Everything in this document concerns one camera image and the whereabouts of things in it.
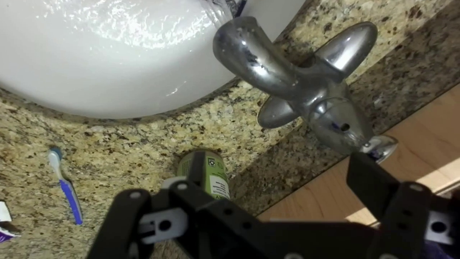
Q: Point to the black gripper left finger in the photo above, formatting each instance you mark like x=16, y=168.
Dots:
x=138, y=220

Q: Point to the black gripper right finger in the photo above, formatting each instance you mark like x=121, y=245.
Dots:
x=413, y=222

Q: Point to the chrome sink faucet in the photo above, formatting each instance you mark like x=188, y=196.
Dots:
x=315, y=92

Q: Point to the green soap pump bottle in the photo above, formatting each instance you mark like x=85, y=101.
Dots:
x=200, y=176

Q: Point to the wood framed mirror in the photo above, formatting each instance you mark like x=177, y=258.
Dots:
x=427, y=154

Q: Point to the blue white toothbrush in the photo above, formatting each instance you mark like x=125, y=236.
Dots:
x=55, y=161

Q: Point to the white oval sink basin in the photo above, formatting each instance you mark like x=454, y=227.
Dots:
x=118, y=59

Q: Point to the white toothpaste box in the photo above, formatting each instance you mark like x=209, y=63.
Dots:
x=7, y=229

